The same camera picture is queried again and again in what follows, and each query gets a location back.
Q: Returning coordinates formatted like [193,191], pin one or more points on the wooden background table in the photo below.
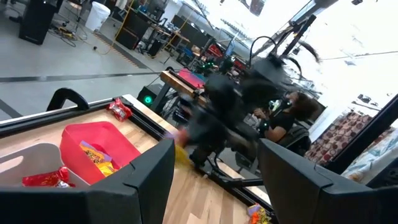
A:
[174,82]

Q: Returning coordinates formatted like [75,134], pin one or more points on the yellow purple candy pack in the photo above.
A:
[260,210]

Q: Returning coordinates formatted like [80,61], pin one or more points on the white trash bin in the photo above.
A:
[97,15]

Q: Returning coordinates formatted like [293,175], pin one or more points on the black equipment case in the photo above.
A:
[37,20]

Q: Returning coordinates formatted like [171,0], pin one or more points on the black box with green light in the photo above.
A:
[146,93]

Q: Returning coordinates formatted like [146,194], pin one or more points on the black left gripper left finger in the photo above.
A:
[93,205]

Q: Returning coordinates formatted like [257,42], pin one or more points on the black office chair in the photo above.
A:
[298,140]

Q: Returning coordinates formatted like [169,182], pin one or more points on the black cabinet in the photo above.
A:
[133,28]

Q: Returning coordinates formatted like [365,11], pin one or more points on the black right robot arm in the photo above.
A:
[224,90]

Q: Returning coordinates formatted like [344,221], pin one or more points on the orange candy pack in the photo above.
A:
[255,219]

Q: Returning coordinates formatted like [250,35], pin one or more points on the person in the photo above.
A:
[281,119]

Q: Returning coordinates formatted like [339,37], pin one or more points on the red patterned cloth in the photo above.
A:
[342,137]

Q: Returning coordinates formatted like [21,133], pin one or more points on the black diagonal beam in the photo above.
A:
[363,137]

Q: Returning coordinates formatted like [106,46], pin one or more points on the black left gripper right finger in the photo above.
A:
[326,205]

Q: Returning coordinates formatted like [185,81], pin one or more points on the red mat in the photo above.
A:
[191,79]

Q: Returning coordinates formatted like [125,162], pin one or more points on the red candy pack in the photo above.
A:
[46,180]
[119,109]

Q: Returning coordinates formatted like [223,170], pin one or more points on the grey plastic bin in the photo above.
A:
[37,158]

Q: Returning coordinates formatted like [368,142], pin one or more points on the red plastic bin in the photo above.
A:
[102,137]

